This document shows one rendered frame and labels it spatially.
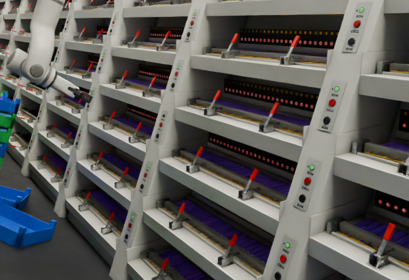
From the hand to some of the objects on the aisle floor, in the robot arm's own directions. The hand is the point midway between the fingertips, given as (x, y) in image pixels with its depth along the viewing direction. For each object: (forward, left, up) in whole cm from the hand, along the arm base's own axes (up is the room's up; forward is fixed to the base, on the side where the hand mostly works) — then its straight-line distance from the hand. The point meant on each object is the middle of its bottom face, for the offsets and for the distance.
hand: (84, 97), depth 176 cm
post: (+31, -34, -60) cm, 75 cm away
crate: (-14, +3, -61) cm, 62 cm away
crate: (-20, +39, -62) cm, 76 cm away
